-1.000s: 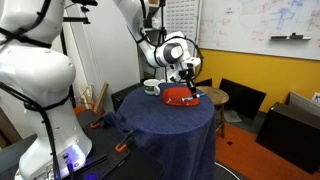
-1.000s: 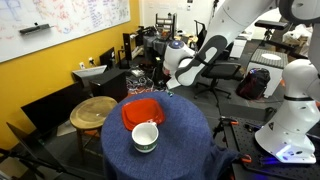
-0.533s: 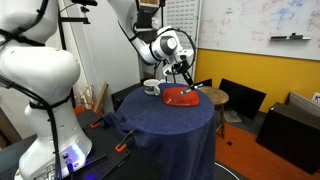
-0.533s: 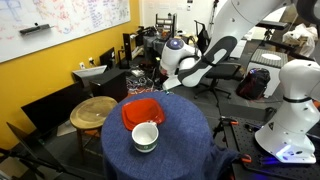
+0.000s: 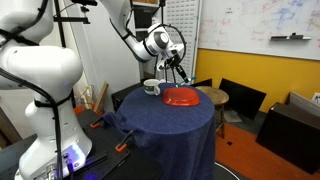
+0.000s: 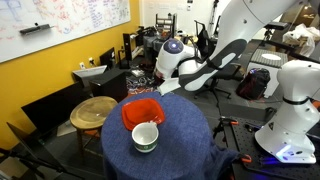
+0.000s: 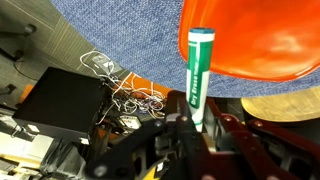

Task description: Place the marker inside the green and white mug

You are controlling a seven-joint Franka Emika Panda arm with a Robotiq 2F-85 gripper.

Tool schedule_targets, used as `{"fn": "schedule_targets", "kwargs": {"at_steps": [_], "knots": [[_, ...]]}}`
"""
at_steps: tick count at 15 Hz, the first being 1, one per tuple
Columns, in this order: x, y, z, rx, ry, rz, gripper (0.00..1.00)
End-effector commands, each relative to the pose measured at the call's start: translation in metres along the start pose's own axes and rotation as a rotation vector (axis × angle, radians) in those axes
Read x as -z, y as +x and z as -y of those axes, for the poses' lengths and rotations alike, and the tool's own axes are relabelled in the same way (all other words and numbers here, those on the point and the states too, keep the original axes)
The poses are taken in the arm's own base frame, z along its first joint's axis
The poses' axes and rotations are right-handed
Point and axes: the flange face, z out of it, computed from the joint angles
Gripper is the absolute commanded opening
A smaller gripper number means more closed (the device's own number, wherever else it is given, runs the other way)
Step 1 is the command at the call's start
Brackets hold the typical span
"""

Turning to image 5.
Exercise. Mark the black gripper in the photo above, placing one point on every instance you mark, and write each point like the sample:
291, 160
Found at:
173, 62

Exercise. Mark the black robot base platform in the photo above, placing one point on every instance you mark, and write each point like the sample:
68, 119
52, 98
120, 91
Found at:
106, 140

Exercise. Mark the green and white mug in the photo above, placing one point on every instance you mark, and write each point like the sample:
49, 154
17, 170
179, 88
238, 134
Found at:
150, 88

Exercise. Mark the whiteboard marker tray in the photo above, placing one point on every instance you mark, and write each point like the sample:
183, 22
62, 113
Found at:
290, 37

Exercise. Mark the red square plate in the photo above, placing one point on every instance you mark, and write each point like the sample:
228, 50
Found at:
180, 96

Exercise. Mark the small black leaning panel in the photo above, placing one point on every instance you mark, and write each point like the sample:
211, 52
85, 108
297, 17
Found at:
204, 83

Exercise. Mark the round wooden stool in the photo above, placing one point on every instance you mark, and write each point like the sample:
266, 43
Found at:
216, 95

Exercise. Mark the white pegboard panel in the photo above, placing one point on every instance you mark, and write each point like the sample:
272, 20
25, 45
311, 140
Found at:
186, 26

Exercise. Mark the black cabinet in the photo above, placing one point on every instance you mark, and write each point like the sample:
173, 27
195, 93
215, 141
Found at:
123, 96

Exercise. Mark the large black leaning panel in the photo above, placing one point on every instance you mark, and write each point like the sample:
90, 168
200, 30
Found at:
243, 98

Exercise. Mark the black tripod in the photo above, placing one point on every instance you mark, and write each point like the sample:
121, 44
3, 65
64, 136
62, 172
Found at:
162, 11

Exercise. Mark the blue tablecloth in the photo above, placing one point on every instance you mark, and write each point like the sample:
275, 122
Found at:
166, 140

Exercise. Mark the wooden planks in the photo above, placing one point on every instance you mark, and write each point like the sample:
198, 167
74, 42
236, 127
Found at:
101, 98

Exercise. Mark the whiteboard with scribbles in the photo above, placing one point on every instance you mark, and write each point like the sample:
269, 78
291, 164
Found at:
250, 20

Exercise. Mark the orange and black clamp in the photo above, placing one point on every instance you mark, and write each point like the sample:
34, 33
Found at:
120, 147
95, 125

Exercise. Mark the round black floor base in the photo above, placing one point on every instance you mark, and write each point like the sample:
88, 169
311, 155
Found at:
221, 173

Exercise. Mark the orange object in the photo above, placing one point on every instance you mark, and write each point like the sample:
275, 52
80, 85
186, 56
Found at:
79, 110

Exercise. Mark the large black box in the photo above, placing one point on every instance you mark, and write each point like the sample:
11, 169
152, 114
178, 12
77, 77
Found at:
286, 140

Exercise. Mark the grey panel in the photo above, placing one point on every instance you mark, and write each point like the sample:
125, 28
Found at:
305, 105

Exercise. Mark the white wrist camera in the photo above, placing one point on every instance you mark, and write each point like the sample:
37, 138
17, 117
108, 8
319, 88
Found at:
174, 50

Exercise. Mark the dark wall shelf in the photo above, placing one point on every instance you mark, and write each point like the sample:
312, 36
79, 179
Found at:
143, 15

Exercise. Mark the black camera stand pole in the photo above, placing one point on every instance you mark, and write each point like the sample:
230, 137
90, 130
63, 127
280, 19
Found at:
60, 33

